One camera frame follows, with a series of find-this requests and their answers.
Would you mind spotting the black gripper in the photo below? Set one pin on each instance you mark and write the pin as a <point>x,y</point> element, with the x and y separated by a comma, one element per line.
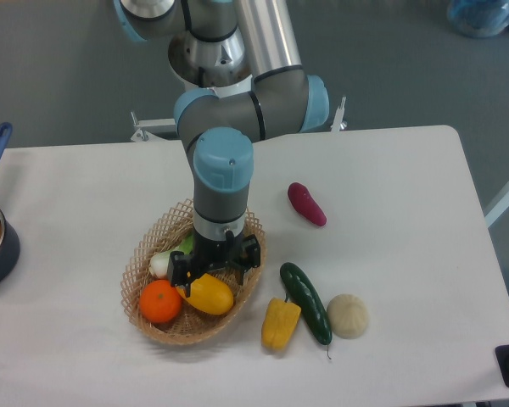
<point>237,252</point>

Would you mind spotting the yellow mango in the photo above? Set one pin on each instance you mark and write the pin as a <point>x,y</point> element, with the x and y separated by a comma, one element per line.
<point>209,295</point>

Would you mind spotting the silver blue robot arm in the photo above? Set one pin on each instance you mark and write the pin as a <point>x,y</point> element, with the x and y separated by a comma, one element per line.
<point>247,85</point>

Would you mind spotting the woven wicker basket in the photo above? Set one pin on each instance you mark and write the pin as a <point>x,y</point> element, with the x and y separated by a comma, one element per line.
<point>191,325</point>

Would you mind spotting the green bok choy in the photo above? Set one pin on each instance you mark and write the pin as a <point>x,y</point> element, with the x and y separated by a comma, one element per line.
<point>158,265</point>

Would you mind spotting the orange fruit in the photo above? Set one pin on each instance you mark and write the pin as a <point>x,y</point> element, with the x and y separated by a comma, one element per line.
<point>160,302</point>

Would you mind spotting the yellow bell pepper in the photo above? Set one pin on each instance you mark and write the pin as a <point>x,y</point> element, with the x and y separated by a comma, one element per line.
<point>279,324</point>

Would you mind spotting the green cucumber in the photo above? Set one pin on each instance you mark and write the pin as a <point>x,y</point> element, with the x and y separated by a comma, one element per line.
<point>300,289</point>

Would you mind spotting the purple sweet potato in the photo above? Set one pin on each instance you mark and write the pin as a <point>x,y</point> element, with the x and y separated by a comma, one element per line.
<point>305,205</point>

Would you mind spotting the beige steamed bun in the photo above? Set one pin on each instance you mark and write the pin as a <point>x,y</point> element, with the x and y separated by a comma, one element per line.
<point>348,316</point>

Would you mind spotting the blue plastic bag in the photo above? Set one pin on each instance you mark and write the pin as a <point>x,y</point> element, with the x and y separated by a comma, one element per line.
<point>479,19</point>

